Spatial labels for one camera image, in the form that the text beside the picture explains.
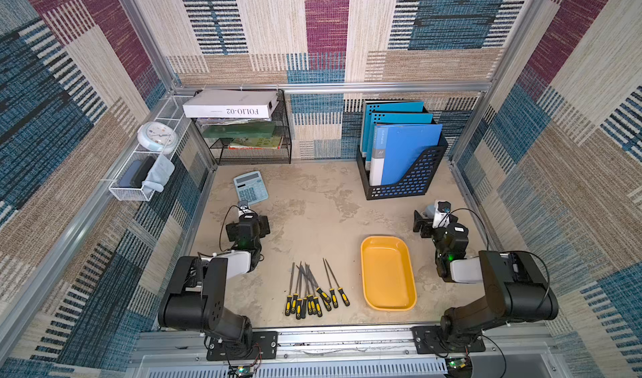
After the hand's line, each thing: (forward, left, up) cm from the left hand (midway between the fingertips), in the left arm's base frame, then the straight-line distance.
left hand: (247, 219), depth 94 cm
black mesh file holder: (+14, -64, +4) cm, 66 cm away
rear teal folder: (+37, -53, +23) cm, 69 cm away
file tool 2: (-26, -19, -7) cm, 33 cm away
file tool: (-26, -17, -6) cm, 32 cm away
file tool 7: (-28, -29, -6) cm, 41 cm away
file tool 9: (-27, -35, -6) cm, 44 cm away
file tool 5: (-28, -24, -5) cm, 37 cm away
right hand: (0, -67, +4) cm, 67 cm away
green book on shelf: (+31, -3, +17) cm, 35 cm away
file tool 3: (-27, -20, -6) cm, 35 cm away
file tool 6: (-28, -26, -6) cm, 39 cm away
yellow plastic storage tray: (-19, -50, -6) cm, 54 cm away
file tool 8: (-24, -31, -6) cm, 40 cm away
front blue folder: (+19, -55, +17) cm, 60 cm away
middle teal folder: (+34, -57, +19) cm, 69 cm away
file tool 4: (-27, -22, -6) cm, 35 cm away
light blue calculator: (+19, +3, -4) cm, 19 cm away
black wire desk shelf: (+28, +1, +14) cm, 31 cm away
